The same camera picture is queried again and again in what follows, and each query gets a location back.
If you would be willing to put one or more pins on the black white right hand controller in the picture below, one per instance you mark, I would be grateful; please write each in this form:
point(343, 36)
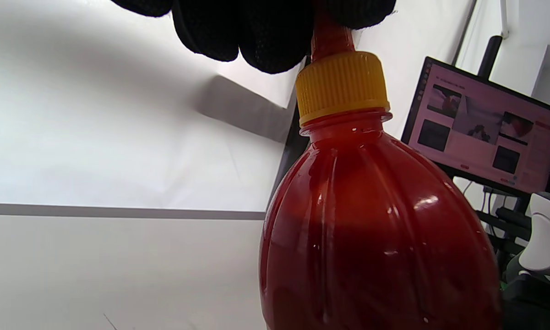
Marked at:
point(547, 243)

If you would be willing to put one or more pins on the red ketchup bottle yellow cap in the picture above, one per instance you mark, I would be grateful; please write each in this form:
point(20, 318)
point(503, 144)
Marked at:
point(371, 229)

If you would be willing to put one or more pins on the black metal pole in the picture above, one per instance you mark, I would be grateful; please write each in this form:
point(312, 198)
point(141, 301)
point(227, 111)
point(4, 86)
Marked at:
point(490, 57)

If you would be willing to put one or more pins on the black computer monitor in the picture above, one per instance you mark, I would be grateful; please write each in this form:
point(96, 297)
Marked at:
point(481, 123)

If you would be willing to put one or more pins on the person's right hand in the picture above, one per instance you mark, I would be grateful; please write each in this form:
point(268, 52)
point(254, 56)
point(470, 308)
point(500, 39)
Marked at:
point(536, 311)

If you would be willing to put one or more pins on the white backdrop sheet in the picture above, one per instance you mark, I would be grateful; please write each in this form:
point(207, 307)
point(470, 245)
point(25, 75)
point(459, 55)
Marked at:
point(96, 114)

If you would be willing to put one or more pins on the person's left hand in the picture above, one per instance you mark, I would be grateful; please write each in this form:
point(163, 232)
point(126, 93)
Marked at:
point(256, 32)

